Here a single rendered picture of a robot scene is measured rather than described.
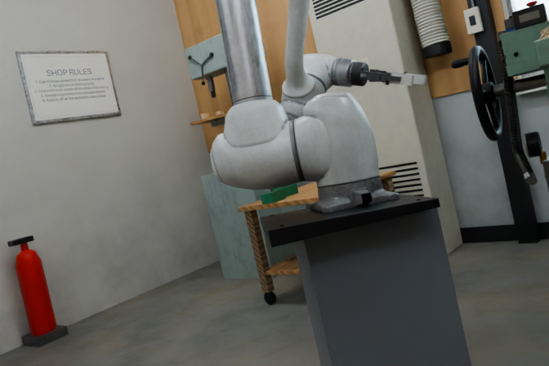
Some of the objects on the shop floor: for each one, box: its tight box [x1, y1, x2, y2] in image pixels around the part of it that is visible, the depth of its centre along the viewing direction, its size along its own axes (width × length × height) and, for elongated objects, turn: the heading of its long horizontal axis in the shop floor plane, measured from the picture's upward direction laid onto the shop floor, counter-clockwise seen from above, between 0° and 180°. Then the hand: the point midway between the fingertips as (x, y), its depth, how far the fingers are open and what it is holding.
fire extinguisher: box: [7, 235, 69, 347], centre depth 305 cm, size 18×19×60 cm
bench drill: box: [185, 33, 306, 279], centre depth 357 cm, size 48×62×158 cm
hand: (416, 80), depth 160 cm, fingers open, 13 cm apart
